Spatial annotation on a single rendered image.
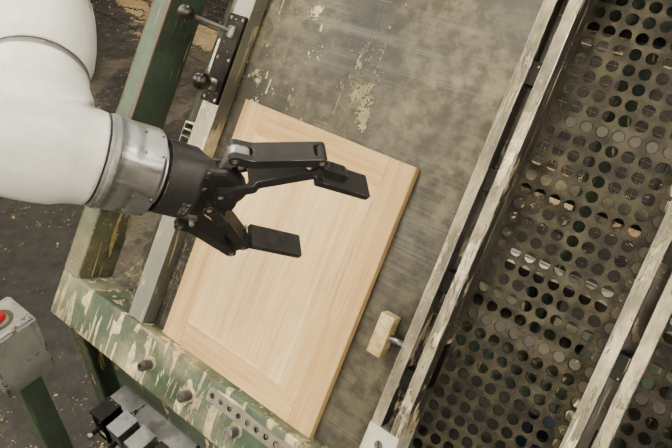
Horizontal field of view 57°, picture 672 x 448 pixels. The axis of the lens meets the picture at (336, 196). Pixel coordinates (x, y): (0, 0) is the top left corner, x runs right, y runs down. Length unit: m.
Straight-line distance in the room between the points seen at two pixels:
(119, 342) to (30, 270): 1.69
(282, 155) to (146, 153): 0.13
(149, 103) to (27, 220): 2.02
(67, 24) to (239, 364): 0.89
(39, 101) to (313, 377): 0.85
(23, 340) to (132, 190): 1.05
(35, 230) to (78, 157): 2.89
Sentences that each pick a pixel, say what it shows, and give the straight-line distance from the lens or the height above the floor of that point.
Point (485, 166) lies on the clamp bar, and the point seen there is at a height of 1.42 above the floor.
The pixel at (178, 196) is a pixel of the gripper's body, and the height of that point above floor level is 1.64.
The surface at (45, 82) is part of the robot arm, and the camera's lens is 0.59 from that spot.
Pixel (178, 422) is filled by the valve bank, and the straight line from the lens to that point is 1.51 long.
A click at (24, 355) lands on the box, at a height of 0.85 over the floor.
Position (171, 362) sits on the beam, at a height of 0.89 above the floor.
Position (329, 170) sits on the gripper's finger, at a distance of 0.64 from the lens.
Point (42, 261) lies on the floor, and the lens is 3.25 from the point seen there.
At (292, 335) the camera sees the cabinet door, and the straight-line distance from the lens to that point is 1.29.
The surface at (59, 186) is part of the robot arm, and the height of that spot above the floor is 1.69.
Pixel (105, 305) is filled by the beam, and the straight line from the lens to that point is 1.61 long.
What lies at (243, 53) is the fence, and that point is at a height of 1.43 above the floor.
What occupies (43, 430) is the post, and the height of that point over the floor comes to 0.55.
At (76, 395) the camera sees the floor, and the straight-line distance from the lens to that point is 2.64.
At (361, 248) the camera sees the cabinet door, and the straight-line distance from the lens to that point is 1.19.
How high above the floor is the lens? 2.00
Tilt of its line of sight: 37 degrees down
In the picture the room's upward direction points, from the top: straight up
